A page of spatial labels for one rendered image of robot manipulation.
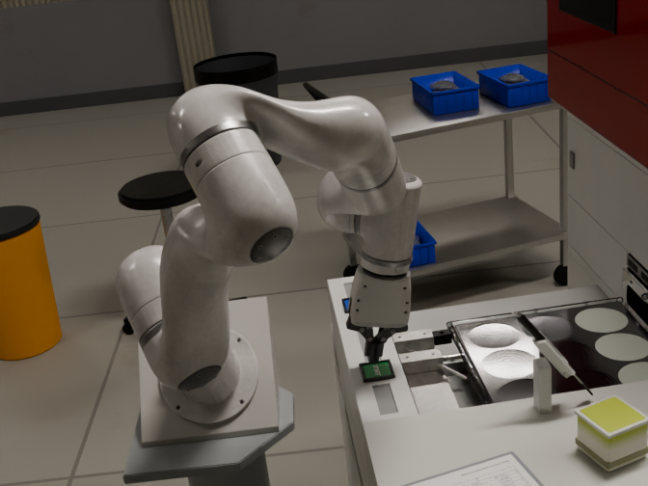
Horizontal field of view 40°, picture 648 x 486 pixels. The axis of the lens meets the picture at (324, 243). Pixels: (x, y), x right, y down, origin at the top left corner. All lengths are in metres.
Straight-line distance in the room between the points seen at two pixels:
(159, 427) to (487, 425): 0.64
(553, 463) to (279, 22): 6.74
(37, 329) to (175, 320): 2.69
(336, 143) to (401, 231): 0.39
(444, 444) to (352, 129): 0.55
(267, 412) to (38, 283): 2.28
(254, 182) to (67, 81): 7.19
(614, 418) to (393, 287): 0.41
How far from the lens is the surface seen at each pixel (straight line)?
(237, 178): 1.03
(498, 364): 1.72
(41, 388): 3.75
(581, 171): 2.17
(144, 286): 1.37
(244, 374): 1.74
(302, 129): 1.07
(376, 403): 1.52
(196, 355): 1.32
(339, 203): 1.35
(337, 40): 7.90
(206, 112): 1.07
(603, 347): 1.78
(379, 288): 1.49
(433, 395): 1.67
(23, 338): 3.95
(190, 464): 1.69
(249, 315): 1.78
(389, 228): 1.44
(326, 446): 3.07
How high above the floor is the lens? 1.80
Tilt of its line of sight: 23 degrees down
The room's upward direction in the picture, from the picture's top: 7 degrees counter-clockwise
